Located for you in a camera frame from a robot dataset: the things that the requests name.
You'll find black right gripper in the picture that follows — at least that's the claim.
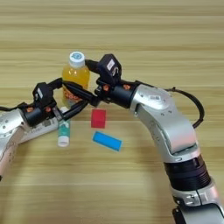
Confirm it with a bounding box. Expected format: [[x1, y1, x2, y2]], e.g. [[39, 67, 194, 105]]
[[61, 59, 139, 109]]

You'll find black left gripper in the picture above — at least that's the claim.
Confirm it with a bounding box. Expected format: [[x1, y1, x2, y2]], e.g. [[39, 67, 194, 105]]
[[22, 77, 89, 128]]

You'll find orange juice bottle white cap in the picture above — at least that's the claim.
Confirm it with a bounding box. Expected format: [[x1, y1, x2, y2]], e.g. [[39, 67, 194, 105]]
[[60, 51, 91, 109]]

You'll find white green glue stick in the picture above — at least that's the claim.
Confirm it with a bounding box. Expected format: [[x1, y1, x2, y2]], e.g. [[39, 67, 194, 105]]
[[57, 106, 71, 148]]

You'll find red cube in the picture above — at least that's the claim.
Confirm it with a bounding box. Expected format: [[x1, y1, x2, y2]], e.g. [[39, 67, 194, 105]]
[[90, 108, 107, 130]]

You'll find left gripper small black box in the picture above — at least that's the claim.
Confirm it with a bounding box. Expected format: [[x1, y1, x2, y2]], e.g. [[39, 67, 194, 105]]
[[32, 82, 56, 109]]

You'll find gripper small black box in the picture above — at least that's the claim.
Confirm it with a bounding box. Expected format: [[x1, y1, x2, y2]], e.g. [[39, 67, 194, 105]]
[[32, 82, 56, 109], [97, 53, 123, 87]]

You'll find right gripper small black box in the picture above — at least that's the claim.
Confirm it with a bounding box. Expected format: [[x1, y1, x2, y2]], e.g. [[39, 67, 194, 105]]
[[97, 53, 123, 87]]

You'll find white remote control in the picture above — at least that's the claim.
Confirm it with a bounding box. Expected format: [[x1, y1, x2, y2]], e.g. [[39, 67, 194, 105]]
[[18, 116, 61, 144]]

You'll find blue rectangular block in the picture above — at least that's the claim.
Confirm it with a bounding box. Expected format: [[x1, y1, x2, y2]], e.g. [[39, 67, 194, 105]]
[[92, 130, 123, 152]]

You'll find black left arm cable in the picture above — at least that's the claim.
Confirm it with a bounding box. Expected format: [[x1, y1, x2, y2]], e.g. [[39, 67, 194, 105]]
[[0, 101, 28, 112]]

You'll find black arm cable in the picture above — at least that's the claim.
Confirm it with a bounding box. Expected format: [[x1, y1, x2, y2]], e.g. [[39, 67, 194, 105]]
[[0, 101, 28, 112], [164, 87, 205, 130]]

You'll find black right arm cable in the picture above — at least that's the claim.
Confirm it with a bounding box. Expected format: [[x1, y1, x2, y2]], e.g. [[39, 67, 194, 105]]
[[164, 87, 205, 130]]

